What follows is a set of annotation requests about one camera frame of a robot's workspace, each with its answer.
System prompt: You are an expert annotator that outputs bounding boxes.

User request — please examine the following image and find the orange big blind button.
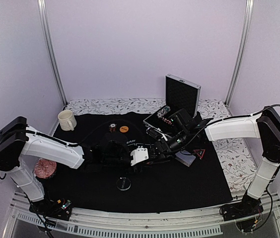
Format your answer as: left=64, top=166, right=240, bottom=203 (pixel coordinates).
left=119, top=125, right=129, bottom=133

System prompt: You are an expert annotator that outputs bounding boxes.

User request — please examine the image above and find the orange black 100 chip stack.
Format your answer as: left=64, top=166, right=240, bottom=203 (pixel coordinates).
left=109, top=123, right=117, bottom=132

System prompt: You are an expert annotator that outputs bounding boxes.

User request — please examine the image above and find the clear dealer button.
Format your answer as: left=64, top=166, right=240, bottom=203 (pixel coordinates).
left=116, top=177, right=131, bottom=191

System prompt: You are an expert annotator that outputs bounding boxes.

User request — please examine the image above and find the blue playing card deck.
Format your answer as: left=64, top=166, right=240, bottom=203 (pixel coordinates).
left=175, top=152, right=196, bottom=167

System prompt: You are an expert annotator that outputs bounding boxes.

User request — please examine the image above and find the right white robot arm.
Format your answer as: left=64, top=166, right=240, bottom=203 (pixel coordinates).
left=198, top=100, right=262, bottom=193

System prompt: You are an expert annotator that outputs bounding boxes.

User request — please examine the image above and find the aluminium poker chip case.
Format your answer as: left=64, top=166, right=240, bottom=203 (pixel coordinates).
left=143, top=74, right=201, bottom=133

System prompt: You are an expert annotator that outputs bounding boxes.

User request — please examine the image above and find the aluminium frame post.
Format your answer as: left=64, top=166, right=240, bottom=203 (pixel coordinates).
left=224, top=0, right=254, bottom=108
left=37, top=0, right=68, bottom=107

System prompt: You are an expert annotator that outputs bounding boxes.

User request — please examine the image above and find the red black triangle card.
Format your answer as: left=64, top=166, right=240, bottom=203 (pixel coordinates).
left=193, top=149, right=206, bottom=159

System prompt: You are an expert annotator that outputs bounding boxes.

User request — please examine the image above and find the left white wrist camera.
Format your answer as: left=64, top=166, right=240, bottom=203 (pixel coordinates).
left=130, top=147, right=149, bottom=166

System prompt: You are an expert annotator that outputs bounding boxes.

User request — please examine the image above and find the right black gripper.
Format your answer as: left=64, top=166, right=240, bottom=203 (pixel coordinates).
left=151, top=129, right=191, bottom=163

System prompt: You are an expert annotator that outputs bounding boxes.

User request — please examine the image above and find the left aluminium frame post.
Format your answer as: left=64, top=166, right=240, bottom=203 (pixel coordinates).
left=37, top=0, right=68, bottom=107

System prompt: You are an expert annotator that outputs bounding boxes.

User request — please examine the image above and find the small green circuit board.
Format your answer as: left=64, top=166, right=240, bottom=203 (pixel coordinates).
left=57, top=199, right=72, bottom=210

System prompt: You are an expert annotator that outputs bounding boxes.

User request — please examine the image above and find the red patterned round tin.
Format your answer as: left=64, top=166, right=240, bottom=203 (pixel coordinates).
left=34, top=158, right=57, bottom=179

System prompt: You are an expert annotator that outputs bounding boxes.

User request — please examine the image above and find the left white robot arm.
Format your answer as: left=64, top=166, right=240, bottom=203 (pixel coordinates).
left=0, top=114, right=146, bottom=215

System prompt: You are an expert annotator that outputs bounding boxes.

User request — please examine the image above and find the black poker table mat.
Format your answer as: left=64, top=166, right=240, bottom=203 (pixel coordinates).
left=34, top=111, right=232, bottom=214

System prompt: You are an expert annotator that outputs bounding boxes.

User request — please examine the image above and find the right aluminium frame post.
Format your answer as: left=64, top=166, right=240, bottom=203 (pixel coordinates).
left=224, top=0, right=254, bottom=108

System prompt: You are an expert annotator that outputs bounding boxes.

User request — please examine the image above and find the left poker chip row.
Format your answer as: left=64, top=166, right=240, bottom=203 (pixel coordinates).
left=156, top=106, right=171, bottom=119

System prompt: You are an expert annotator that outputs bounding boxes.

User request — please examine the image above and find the floral white tablecloth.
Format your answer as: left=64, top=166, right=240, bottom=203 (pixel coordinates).
left=64, top=98, right=261, bottom=198

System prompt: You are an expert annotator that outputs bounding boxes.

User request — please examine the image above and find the red dice row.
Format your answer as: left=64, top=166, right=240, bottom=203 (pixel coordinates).
left=162, top=118, right=172, bottom=124

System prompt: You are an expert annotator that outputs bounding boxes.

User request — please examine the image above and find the cream ceramic mug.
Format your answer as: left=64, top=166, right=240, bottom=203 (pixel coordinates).
left=58, top=110, right=77, bottom=131

